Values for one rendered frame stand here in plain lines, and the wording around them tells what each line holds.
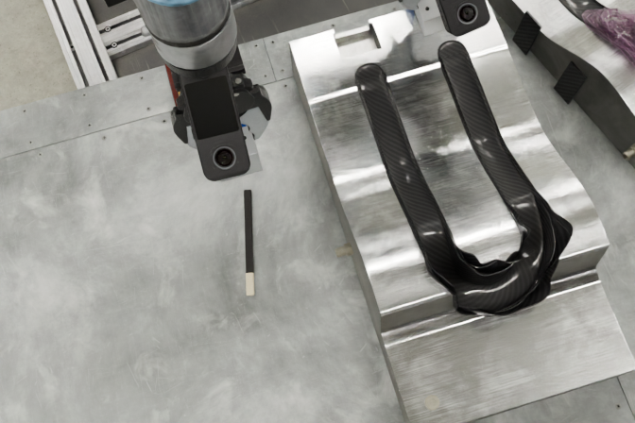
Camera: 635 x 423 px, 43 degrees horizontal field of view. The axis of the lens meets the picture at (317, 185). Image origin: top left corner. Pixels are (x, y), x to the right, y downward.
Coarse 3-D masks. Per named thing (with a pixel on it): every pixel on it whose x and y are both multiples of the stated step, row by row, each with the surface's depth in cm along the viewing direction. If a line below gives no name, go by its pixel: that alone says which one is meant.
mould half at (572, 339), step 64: (320, 64) 100; (384, 64) 100; (512, 64) 99; (320, 128) 97; (448, 128) 97; (512, 128) 97; (384, 192) 93; (448, 192) 92; (576, 192) 89; (384, 256) 87; (576, 256) 86; (384, 320) 87; (448, 320) 91; (512, 320) 91; (576, 320) 90; (448, 384) 89; (512, 384) 88; (576, 384) 88
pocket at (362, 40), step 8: (344, 32) 103; (352, 32) 103; (360, 32) 103; (368, 32) 104; (336, 40) 103; (344, 40) 104; (352, 40) 104; (360, 40) 104; (368, 40) 104; (376, 40) 102; (344, 48) 104; (352, 48) 104; (360, 48) 104; (368, 48) 103; (376, 48) 103; (344, 56) 103; (352, 56) 103
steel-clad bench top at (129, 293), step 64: (256, 64) 110; (0, 128) 109; (64, 128) 108; (128, 128) 108; (576, 128) 105; (0, 192) 105; (64, 192) 105; (128, 192) 105; (192, 192) 104; (256, 192) 104; (320, 192) 104; (0, 256) 102; (64, 256) 102; (128, 256) 102; (192, 256) 101; (256, 256) 101; (320, 256) 101; (0, 320) 99; (64, 320) 99; (128, 320) 99; (192, 320) 98; (256, 320) 98; (320, 320) 98; (0, 384) 97; (64, 384) 96; (128, 384) 96; (192, 384) 96; (256, 384) 95; (320, 384) 95; (384, 384) 95
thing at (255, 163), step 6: (246, 126) 92; (246, 132) 90; (246, 138) 90; (252, 138) 89; (252, 144) 89; (252, 150) 89; (252, 156) 89; (258, 156) 90; (252, 162) 91; (258, 162) 91; (252, 168) 92; (258, 168) 93; (246, 174) 93; (222, 180) 93
